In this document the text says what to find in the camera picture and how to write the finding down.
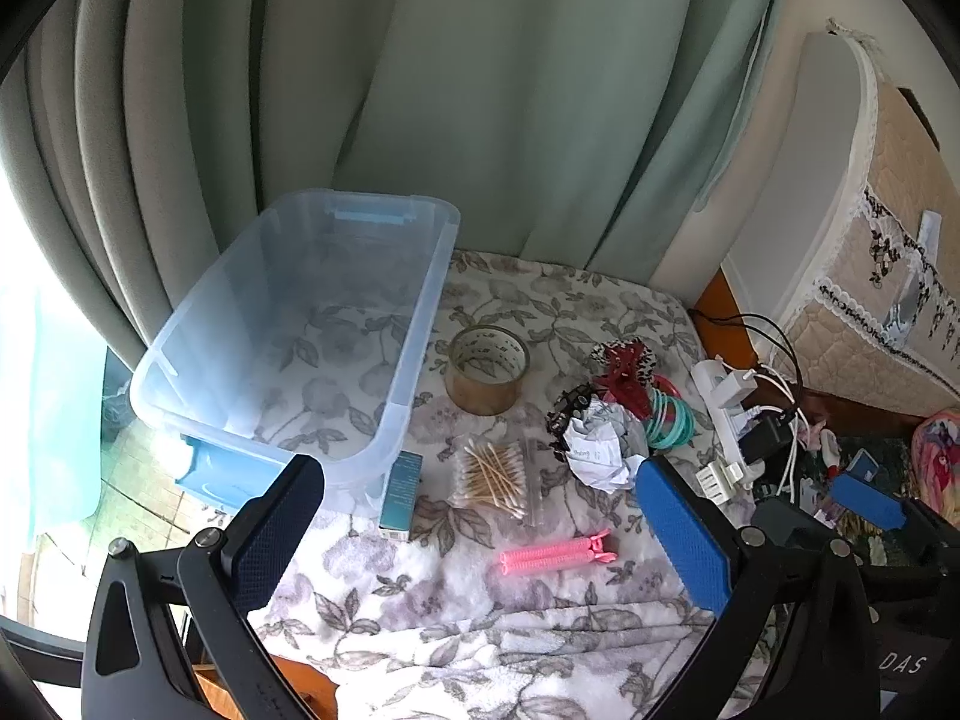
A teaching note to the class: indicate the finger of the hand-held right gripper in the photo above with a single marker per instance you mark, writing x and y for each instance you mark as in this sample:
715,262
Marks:
784,523
866,501

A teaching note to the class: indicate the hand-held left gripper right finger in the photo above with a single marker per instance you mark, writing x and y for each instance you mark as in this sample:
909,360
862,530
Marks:
682,540

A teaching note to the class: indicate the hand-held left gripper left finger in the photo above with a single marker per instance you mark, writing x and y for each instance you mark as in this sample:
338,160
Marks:
270,532

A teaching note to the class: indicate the white paper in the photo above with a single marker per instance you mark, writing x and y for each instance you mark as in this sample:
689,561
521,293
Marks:
600,450

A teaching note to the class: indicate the pink hair roller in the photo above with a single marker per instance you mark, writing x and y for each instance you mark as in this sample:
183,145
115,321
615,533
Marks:
547,556

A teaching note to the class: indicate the small teal box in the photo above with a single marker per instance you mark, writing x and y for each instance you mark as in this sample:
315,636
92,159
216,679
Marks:
401,495

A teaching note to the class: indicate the red hair claw clip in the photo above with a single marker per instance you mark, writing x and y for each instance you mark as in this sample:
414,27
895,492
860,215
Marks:
626,384

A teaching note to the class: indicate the bag of cotton swabs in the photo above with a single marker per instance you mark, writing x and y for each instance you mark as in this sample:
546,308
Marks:
491,474

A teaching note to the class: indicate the clear plastic storage bin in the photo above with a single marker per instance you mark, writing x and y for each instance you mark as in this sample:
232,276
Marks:
300,330

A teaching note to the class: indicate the dark patterned cloth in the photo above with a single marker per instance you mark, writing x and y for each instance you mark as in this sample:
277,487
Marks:
900,457

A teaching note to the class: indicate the pink printed cloth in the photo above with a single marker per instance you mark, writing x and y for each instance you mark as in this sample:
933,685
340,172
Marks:
941,465

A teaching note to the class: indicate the black charger plug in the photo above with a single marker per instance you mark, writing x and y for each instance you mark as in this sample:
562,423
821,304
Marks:
769,436

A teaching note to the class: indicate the white charger plug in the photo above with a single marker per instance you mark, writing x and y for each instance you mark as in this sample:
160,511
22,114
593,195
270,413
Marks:
739,384

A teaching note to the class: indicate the white power strip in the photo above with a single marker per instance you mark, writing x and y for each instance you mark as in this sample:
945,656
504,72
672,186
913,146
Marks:
711,390

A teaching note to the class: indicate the leopard print scrunchie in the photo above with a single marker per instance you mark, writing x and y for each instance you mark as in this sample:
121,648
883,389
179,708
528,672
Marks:
647,369

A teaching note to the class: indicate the floral blanket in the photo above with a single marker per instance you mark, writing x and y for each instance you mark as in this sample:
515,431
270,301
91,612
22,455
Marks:
465,630

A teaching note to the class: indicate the brown packing tape roll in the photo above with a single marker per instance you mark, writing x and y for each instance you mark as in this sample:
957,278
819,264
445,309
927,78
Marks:
480,397

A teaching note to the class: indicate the teal plastic tub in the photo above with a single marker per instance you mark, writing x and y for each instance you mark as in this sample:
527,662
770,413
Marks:
45,427

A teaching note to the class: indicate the white padded headboard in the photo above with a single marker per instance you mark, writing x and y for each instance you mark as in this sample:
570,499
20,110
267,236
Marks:
810,187

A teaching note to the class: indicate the beige quilted mattress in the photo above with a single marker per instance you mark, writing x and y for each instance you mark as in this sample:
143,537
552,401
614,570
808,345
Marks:
900,165

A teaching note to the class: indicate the grey curtain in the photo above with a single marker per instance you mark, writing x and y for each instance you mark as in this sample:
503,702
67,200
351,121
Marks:
150,127

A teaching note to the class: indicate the mint green curtain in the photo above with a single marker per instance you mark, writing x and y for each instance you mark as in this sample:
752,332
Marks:
510,105

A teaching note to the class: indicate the black window frame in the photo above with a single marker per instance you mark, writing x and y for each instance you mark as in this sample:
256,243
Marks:
37,652

